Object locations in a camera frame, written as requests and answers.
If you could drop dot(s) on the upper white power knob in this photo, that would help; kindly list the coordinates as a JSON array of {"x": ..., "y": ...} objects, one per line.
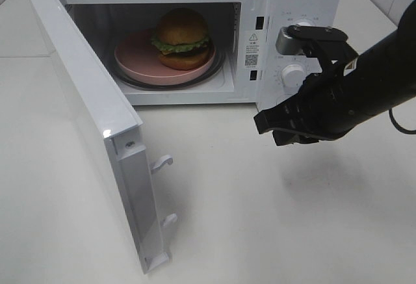
[{"x": 304, "y": 22}]

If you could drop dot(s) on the pink round plate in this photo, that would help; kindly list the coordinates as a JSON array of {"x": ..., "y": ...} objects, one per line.
[{"x": 138, "y": 59}]

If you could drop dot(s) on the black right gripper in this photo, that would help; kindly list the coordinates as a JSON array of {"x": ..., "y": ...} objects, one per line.
[{"x": 310, "y": 114}]

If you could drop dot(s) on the white microwave oven body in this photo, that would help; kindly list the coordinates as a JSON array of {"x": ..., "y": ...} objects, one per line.
[{"x": 245, "y": 30}]

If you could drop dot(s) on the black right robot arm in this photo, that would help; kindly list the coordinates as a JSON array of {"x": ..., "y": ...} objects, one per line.
[{"x": 349, "y": 90}]

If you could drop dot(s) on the burger with lettuce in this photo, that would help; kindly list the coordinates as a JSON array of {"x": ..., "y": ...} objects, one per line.
[{"x": 182, "y": 39}]

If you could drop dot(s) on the white timer knob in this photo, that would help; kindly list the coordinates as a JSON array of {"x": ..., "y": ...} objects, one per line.
[{"x": 293, "y": 75}]

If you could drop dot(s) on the white microwave door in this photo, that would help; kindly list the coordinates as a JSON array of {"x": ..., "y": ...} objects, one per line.
[{"x": 110, "y": 128}]

